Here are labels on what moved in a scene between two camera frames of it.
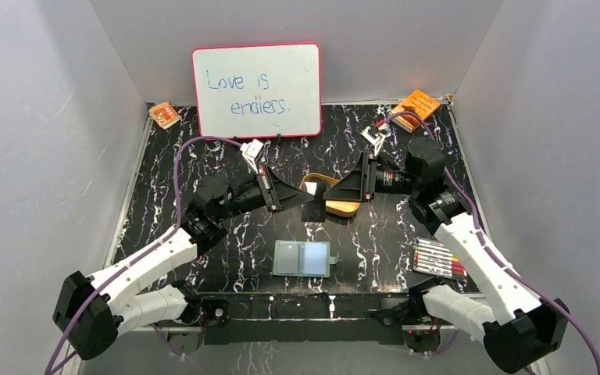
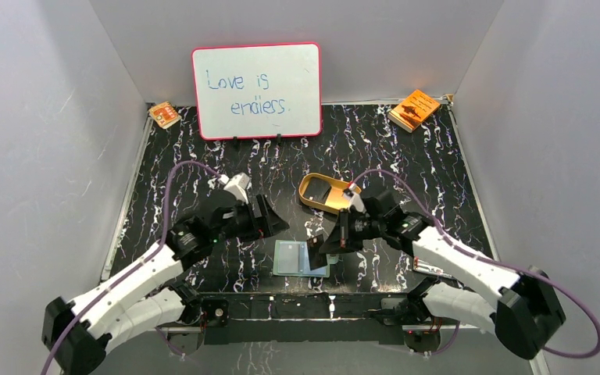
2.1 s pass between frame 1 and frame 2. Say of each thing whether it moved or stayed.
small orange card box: stayed
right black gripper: moved
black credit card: moved
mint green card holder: stayed
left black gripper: moved
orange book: stayed
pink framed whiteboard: stayed
